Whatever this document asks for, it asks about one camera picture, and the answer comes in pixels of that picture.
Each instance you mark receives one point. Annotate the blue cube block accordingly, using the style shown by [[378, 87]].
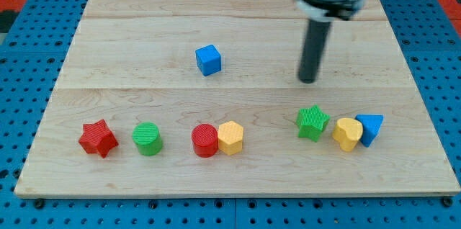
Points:
[[208, 60]]

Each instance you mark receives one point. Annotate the blue triangle block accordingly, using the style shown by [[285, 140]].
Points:
[[371, 124]]

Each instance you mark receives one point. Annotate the yellow hexagon block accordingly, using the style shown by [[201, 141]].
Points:
[[230, 138]]

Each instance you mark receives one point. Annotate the red cylinder block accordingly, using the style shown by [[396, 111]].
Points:
[[205, 140]]

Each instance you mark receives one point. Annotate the wooden board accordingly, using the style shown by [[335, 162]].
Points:
[[133, 61]]

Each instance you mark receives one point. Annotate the green star block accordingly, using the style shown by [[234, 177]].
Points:
[[311, 122]]

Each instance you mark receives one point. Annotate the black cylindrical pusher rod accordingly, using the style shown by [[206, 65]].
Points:
[[315, 40]]

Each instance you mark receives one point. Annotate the green cylinder block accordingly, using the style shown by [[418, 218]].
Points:
[[146, 136]]

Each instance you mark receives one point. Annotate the yellow heart block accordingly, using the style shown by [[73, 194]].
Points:
[[347, 132]]

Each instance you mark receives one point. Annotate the red star block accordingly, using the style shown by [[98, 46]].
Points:
[[97, 138]]

